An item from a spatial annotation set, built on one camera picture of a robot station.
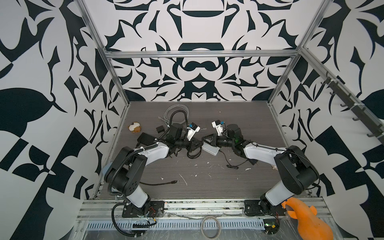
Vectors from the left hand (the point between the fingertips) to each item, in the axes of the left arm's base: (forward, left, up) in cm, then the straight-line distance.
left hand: (203, 140), depth 85 cm
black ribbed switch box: (+7, +35, -10) cm, 37 cm away
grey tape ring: (-39, -6, -13) cm, 41 cm away
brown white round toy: (+17, +44, -9) cm, 48 cm away
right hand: (-1, 0, +2) cm, 2 cm away
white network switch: (0, -5, -10) cm, 11 cm away
